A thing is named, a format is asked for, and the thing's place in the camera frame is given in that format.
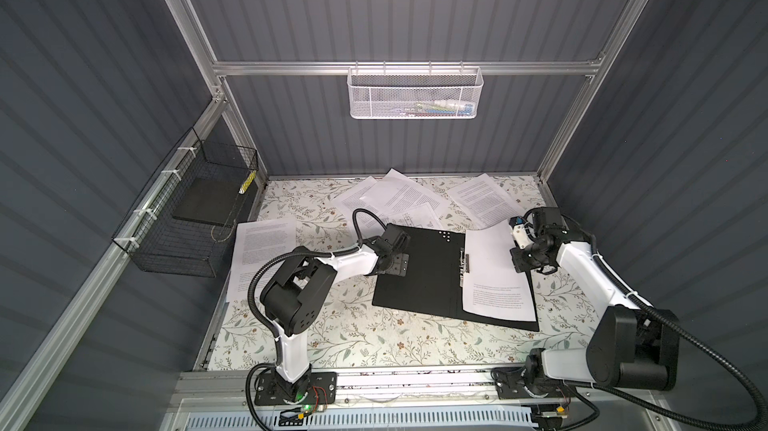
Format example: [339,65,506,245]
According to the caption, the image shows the red folder black inside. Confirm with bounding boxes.
[372,226,540,332]

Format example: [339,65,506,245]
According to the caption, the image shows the printed paper sheet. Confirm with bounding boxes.
[361,169,450,217]
[447,174,525,229]
[462,221,537,323]
[331,175,445,240]

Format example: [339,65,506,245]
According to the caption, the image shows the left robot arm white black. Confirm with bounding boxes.
[247,225,411,402]

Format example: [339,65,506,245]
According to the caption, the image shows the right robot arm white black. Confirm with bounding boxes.
[508,207,679,397]

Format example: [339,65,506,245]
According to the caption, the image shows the printed paper sheet left edge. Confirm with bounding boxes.
[226,218,296,302]

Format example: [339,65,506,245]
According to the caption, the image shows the pens in white basket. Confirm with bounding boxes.
[392,99,476,119]

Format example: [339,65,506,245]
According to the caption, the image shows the yellow green marker pen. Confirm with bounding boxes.
[239,171,257,195]

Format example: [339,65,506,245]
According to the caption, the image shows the black pad in basket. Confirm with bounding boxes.
[172,178,245,226]

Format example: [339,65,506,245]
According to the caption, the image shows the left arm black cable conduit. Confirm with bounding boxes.
[244,207,388,431]

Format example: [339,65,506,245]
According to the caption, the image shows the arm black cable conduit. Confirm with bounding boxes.
[244,207,388,431]
[563,214,768,431]

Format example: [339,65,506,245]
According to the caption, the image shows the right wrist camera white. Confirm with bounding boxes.
[509,216,532,249]

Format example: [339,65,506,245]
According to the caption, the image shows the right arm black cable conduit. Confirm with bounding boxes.
[563,214,768,431]

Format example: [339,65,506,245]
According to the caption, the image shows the white wire mesh basket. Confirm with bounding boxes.
[346,66,484,120]

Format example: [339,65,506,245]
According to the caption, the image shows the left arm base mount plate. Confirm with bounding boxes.
[253,370,338,406]

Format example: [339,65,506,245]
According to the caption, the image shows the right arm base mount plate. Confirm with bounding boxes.
[490,366,575,401]

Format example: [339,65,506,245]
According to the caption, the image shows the black wire mesh basket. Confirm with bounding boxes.
[113,131,259,278]

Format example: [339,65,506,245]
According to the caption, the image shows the aluminium front rail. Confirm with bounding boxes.
[173,360,655,411]

